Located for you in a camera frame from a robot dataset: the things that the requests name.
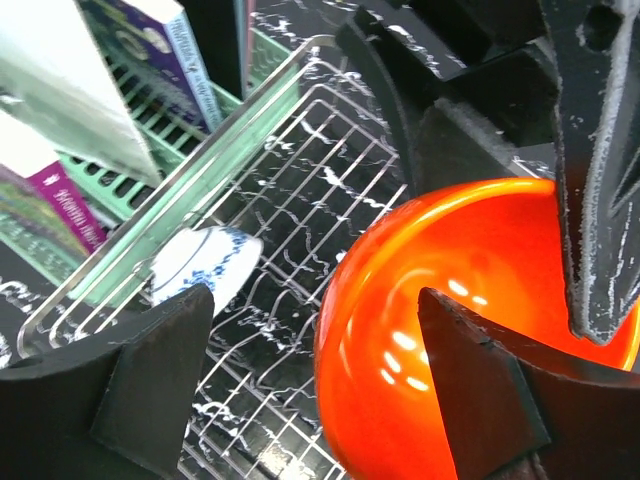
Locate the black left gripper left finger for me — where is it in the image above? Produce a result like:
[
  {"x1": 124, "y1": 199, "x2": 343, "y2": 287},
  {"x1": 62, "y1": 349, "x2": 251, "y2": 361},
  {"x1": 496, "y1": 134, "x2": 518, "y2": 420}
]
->
[{"x1": 1, "y1": 284, "x2": 214, "y2": 479}]

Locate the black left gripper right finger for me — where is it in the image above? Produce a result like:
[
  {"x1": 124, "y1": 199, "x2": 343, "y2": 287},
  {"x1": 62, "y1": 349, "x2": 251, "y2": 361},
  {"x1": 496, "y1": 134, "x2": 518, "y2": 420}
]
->
[{"x1": 418, "y1": 288, "x2": 639, "y2": 479}]

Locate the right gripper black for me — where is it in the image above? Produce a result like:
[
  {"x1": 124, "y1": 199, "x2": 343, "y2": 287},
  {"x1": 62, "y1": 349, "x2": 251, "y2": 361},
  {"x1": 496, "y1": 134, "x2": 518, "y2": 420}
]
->
[{"x1": 335, "y1": 1, "x2": 639, "y2": 345}]

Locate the orange plastic bowl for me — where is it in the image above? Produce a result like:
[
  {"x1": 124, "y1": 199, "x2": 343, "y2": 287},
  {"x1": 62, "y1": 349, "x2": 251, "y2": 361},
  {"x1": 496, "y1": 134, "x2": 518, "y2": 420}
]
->
[{"x1": 314, "y1": 178, "x2": 639, "y2": 479}]

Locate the blue white porcelain bowl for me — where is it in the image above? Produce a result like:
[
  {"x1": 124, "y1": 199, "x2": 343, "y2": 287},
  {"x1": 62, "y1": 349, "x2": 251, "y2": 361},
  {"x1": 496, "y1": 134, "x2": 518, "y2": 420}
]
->
[{"x1": 151, "y1": 226, "x2": 263, "y2": 315}]

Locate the purple illustrated book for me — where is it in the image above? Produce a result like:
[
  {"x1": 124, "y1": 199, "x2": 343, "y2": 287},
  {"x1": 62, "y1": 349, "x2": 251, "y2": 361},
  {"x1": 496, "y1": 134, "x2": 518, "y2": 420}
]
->
[{"x1": 1, "y1": 161, "x2": 107, "y2": 261}]

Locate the green plastic file organizer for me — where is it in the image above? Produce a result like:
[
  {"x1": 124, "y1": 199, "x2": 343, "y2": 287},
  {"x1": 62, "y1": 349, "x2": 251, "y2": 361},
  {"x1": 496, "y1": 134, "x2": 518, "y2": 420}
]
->
[{"x1": 1, "y1": 30, "x2": 290, "y2": 286}]

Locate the blue spine book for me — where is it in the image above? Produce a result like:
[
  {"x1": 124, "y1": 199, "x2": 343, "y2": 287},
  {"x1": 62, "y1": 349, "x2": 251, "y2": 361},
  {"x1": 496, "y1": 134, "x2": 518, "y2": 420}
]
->
[{"x1": 79, "y1": 0, "x2": 222, "y2": 134}]

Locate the metal wire dish rack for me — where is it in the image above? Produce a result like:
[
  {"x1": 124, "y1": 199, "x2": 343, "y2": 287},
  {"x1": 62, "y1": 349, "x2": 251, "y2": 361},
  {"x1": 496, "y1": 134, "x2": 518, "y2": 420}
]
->
[{"x1": 16, "y1": 35, "x2": 408, "y2": 479}]

